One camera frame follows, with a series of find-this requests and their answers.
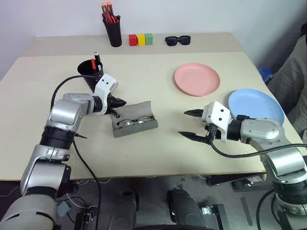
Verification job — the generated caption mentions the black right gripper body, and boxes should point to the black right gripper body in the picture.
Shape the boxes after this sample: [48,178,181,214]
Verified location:
[204,122,223,144]

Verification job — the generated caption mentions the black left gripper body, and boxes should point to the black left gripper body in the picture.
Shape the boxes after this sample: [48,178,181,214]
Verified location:
[107,94,118,110]

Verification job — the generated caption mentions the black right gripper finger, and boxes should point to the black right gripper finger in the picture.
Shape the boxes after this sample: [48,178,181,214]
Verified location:
[183,109,205,118]
[177,131,207,144]

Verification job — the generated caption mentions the grey open glasses case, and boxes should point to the grey open glasses case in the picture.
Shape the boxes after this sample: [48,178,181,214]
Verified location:
[109,101,159,138]

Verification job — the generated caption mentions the thin-framed clear glasses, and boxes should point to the thin-framed clear glasses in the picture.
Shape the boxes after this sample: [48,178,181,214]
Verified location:
[116,115,154,127]

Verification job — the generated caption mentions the short black cup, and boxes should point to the short black cup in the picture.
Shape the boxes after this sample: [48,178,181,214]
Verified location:
[77,59,104,94]

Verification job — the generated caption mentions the tall black pen cup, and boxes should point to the tall black pen cup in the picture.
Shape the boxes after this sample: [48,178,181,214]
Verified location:
[103,18,123,47]

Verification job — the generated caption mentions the pink plate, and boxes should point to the pink plate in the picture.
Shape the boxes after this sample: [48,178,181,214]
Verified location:
[174,62,221,97]

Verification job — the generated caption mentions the black marker white tip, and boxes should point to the black marker white tip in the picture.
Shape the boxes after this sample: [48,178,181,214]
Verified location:
[94,51,102,71]

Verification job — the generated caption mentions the blue plate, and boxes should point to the blue plate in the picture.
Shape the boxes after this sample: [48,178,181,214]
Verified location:
[227,88,286,126]

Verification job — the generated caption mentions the dark rounded robot leg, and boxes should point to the dark rounded robot leg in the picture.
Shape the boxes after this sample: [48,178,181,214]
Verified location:
[112,188,140,230]
[166,188,204,230]

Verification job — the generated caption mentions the black sunglasses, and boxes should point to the black sunglasses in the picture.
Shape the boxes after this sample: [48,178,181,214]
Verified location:
[165,35,192,47]

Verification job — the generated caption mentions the red marker in bundle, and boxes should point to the red marker in bundle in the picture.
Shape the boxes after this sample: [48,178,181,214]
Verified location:
[104,11,115,24]

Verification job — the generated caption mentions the person in grey clothing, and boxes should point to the person in grey clothing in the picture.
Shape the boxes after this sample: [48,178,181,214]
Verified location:
[267,21,307,136]

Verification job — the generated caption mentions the grey plug connector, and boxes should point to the grey plug connector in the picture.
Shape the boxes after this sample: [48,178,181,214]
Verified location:
[57,200,72,217]

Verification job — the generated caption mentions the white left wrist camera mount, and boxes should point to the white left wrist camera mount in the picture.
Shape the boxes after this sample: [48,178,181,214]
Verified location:
[94,73,118,115]

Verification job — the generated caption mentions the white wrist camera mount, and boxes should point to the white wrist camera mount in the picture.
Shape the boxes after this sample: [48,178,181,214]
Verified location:
[94,73,118,115]
[201,101,233,143]

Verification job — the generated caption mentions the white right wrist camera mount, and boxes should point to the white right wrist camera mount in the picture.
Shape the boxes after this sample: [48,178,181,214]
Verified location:
[201,101,233,143]

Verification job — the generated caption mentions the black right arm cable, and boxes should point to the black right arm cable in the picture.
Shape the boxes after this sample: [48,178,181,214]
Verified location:
[209,140,307,159]

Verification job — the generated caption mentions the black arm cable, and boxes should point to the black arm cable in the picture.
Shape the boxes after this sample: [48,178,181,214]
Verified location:
[51,75,102,230]
[209,140,307,159]

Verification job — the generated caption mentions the black table frame bar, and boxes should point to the black table frame bar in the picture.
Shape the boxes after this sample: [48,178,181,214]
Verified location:
[205,172,267,187]

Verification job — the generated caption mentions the black metal floor bracket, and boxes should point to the black metal floor bracket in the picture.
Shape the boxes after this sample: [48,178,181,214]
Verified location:
[201,204,227,230]

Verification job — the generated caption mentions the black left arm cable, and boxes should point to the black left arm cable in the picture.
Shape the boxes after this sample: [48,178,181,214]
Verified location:
[51,75,102,230]

